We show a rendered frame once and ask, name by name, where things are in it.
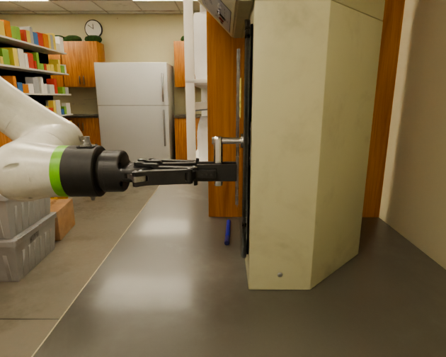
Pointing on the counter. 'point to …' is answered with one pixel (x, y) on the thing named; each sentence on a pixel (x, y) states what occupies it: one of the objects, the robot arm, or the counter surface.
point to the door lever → (222, 149)
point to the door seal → (250, 136)
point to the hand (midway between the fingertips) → (216, 171)
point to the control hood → (240, 10)
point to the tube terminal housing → (309, 136)
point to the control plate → (219, 10)
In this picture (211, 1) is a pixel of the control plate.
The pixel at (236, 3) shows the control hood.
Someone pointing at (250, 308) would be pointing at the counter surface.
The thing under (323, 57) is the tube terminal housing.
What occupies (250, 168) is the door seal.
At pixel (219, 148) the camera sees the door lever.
